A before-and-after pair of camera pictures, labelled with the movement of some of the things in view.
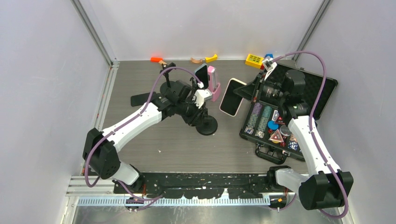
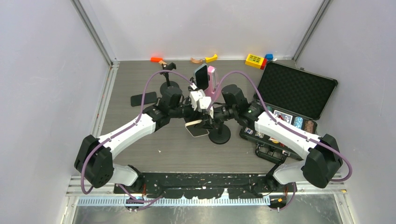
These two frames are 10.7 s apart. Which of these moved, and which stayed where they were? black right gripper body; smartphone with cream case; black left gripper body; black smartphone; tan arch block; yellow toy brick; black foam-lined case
Moved: smartphone with cream case; black right gripper body
Stayed: black smartphone; tan arch block; yellow toy brick; black foam-lined case; black left gripper body
